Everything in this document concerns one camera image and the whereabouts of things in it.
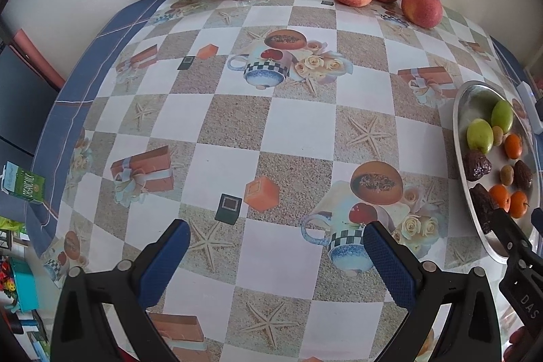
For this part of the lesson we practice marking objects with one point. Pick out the white power strip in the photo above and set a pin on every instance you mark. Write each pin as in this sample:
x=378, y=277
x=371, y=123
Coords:
x=527, y=94

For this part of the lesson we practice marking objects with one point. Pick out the round metal plate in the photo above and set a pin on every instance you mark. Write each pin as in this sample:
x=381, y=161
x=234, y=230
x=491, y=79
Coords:
x=471, y=103

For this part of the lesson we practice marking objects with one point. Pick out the black power adapter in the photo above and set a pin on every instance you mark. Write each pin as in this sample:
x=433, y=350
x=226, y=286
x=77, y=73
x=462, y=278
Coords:
x=539, y=111

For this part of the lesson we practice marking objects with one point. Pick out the person's right hand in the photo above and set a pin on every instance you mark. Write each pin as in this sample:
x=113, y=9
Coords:
x=515, y=340

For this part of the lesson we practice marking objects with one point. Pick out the dried red date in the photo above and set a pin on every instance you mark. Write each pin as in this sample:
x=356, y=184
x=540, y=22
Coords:
x=482, y=203
x=522, y=174
x=477, y=165

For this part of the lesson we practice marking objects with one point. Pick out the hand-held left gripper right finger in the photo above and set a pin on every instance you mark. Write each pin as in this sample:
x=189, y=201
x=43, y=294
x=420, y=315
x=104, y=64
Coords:
x=390, y=264

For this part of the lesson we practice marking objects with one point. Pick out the teal plastic bin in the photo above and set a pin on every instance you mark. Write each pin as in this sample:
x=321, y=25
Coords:
x=23, y=285

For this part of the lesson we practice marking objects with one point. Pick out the brown kiwi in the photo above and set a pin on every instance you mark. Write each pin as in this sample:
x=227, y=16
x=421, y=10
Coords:
x=506, y=174

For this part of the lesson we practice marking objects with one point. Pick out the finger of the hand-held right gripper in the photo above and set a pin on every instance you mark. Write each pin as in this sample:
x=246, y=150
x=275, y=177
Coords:
x=519, y=260
x=538, y=221

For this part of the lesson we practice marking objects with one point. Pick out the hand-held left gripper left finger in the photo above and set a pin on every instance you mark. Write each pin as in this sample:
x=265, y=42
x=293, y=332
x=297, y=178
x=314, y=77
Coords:
x=167, y=256

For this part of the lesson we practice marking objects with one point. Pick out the dark grey chair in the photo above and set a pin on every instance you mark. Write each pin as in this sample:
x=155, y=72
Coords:
x=25, y=90

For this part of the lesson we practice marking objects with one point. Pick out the small orange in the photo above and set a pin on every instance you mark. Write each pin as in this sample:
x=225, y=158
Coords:
x=499, y=195
x=513, y=145
x=518, y=204

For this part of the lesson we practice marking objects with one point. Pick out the green carton box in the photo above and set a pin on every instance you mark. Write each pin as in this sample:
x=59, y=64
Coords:
x=21, y=184

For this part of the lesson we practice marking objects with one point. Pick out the green jujube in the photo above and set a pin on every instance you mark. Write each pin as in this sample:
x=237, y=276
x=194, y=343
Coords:
x=479, y=136
x=502, y=115

